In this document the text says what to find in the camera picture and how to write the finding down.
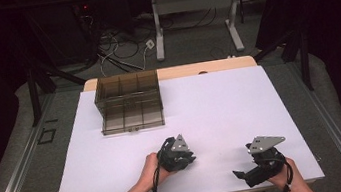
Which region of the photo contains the brown translucent drawer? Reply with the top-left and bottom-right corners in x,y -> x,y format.
97,97 -> 167,137

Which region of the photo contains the black metal stand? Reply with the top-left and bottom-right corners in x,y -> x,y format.
23,59 -> 93,128
250,28 -> 315,99

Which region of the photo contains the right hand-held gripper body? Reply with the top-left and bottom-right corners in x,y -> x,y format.
244,131 -> 293,188

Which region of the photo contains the white table cover sheet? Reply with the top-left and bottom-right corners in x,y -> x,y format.
36,59 -> 326,192

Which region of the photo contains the dark device with red light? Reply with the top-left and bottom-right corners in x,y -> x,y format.
76,0 -> 95,17

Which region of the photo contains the person's left hand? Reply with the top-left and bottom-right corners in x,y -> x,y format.
133,150 -> 176,192

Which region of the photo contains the tangle of floor cables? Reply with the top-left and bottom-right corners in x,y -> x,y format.
79,0 -> 232,79

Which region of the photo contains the white desk with metal legs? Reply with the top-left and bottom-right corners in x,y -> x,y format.
129,0 -> 290,66

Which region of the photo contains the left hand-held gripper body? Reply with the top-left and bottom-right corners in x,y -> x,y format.
154,133 -> 194,174

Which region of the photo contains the white power adapter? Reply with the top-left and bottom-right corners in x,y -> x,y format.
144,38 -> 157,51

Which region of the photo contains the person's right hand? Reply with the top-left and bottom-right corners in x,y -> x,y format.
263,155 -> 304,192

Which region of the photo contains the brown translucent drawer box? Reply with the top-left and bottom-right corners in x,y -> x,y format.
90,69 -> 164,120

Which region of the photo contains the wooden table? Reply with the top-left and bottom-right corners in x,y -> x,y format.
40,47 -> 320,192

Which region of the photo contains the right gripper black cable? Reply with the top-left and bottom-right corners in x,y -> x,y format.
268,154 -> 297,192

